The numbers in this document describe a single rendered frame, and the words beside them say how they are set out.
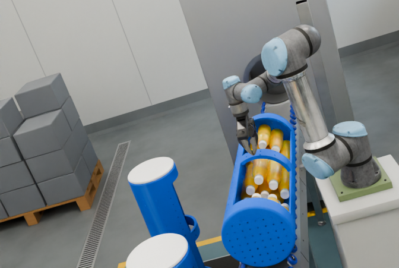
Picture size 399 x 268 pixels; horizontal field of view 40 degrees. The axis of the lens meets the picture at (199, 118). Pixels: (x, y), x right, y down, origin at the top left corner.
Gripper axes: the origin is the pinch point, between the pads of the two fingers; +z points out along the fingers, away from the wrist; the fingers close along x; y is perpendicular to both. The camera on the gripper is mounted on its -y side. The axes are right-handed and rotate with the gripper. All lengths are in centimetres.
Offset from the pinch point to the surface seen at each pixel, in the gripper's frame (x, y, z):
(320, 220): -6, 119, 119
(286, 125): -12.0, 41.5, 8.8
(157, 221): 72, 37, 47
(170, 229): 67, 38, 54
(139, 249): 56, -26, 22
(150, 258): 49, -33, 22
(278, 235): -8.1, -39.5, 16.7
